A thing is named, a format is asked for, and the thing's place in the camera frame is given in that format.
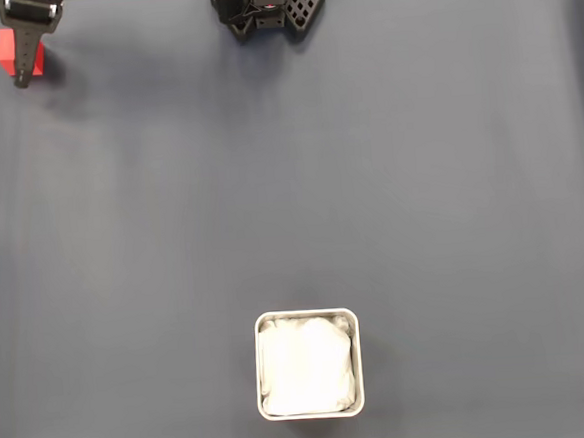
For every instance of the red cube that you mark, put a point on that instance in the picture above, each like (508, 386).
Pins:
(4, 48)

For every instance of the white square metal box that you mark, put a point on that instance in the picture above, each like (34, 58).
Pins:
(258, 366)

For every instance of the dark table mat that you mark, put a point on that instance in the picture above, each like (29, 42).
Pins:
(420, 195)

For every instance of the white crumpled tissue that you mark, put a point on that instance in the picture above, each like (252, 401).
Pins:
(307, 368)

